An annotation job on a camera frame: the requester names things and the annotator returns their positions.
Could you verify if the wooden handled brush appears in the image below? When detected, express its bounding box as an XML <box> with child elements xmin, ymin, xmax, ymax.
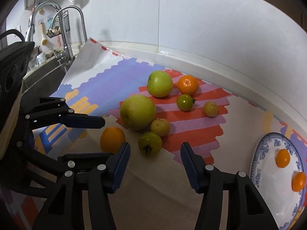
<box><xmin>39</xmin><ymin>21</ymin><xmax>48</xmax><ymax>45</ymax></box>

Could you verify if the orange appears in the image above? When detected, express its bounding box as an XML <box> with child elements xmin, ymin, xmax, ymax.
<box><xmin>100</xmin><ymin>127</ymin><xmax>126</xmax><ymax>154</ymax></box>

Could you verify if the steel sink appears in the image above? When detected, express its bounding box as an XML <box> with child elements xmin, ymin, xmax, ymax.
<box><xmin>21</xmin><ymin>57</ymin><xmax>79</xmax><ymax>96</ymax></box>

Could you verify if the black wire basket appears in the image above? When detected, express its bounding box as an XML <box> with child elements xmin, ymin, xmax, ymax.
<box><xmin>46</xmin><ymin>10</ymin><xmax>72</xmax><ymax>38</ymax></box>

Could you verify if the small brown round fruit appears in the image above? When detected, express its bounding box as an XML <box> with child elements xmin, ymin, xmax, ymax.
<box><xmin>203</xmin><ymin>101</ymin><xmax>219</xmax><ymax>118</ymax></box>
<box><xmin>150</xmin><ymin>118</ymin><xmax>171</xmax><ymax>137</ymax></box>

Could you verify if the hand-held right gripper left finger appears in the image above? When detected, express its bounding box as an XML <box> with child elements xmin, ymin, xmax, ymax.
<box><xmin>31</xmin><ymin>142</ymin><xmax>131</xmax><ymax>230</ymax></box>

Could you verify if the blue patterned white plate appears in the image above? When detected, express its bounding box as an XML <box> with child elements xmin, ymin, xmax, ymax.
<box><xmin>249</xmin><ymin>132</ymin><xmax>307</xmax><ymax>230</ymax></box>

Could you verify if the tangerine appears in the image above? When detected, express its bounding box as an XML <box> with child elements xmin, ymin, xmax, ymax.
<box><xmin>177</xmin><ymin>75</ymin><xmax>199</xmax><ymax>95</ymax></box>

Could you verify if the small orange kumquat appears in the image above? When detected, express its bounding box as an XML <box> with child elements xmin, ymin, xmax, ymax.
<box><xmin>275</xmin><ymin>149</ymin><xmax>290</xmax><ymax>168</ymax></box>
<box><xmin>292</xmin><ymin>172</ymin><xmax>306</xmax><ymax>192</ymax></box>

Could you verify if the small green tomato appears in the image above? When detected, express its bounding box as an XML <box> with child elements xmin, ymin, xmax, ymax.
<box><xmin>177</xmin><ymin>94</ymin><xmax>196</xmax><ymax>112</ymax></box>

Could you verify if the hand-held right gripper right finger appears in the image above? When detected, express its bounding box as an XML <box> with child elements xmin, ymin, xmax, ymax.
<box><xmin>180</xmin><ymin>142</ymin><xmax>280</xmax><ymax>230</ymax></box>

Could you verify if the large green tomato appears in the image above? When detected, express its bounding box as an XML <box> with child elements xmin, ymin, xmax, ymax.
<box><xmin>138</xmin><ymin>131</ymin><xmax>163</xmax><ymax>157</ymax></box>

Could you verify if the green apple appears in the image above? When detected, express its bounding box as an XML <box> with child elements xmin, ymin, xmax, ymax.
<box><xmin>147</xmin><ymin>71</ymin><xmax>173</xmax><ymax>98</ymax></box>

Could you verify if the colourful striped mat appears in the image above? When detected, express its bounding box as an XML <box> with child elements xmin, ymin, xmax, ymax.
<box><xmin>5</xmin><ymin>38</ymin><xmax>307</xmax><ymax>230</ymax></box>

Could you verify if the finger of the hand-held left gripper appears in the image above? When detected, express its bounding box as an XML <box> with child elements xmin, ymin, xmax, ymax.
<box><xmin>15</xmin><ymin>141</ymin><xmax>114</xmax><ymax>198</ymax></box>
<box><xmin>20</xmin><ymin>97</ymin><xmax>106</xmax><ymax>129</ymax></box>

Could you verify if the large yellow-green citrus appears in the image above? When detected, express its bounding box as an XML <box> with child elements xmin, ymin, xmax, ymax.
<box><xmin>120</xmin><ymin>94</ymin><xmax>156</xmax><ymax>131</ymax></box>

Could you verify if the tall chrome pull-down faucet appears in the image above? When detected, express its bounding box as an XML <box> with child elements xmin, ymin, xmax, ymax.
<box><xmin>25</xmin><ymin>1</ymin><xmax>64</xmax><ymax>42</ymax></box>

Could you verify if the chrome arched faucet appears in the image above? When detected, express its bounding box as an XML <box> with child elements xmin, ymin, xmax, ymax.
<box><xmin>51</xmin><ymin>5</ymin><xmax>88</xmax><ymax>64</ymax></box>

